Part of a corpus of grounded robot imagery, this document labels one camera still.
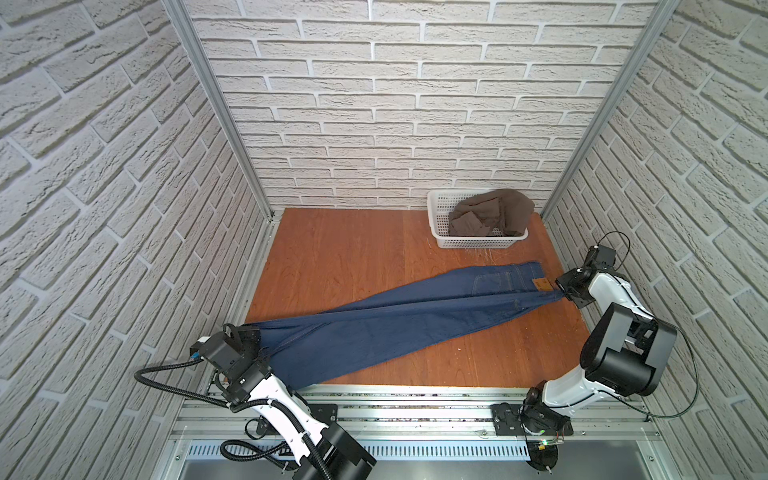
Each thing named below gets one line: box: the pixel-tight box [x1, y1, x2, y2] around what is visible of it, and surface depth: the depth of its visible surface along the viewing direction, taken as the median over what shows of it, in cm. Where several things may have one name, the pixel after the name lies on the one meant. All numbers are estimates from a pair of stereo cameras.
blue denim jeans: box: [255, 262, 565, 390], surface depth 91 cm
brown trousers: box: [448, 188, 535, 237], surface depth 112 cm
